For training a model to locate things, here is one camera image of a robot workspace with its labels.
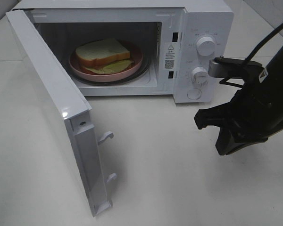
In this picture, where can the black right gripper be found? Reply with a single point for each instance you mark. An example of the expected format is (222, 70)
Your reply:
(253, 112)

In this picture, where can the white microwave oven body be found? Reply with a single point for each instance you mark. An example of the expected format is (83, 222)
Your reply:
(65, 25)

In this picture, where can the white warning label sticker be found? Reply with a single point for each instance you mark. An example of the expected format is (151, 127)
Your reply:
(170, 55)

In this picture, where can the pink round plate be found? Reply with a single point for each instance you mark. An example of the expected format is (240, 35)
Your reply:
(135, 53)

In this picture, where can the glass microwave turntable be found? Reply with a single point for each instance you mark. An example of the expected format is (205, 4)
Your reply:
(146, 68)

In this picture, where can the white upper control knob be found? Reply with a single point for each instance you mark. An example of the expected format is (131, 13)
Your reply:
(205, 45)

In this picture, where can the white microwave door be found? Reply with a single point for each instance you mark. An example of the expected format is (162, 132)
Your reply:
(66, 111)

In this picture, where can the white round door button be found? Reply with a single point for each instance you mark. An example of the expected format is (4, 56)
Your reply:
(194, 94)

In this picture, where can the white timer knob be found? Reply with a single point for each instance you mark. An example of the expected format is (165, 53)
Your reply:
(199, 75)

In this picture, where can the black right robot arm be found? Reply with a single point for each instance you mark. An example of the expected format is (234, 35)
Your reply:
(274, 69)

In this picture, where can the lettuce bread sandwich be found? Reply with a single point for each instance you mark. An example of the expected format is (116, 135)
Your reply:
(107, 56)

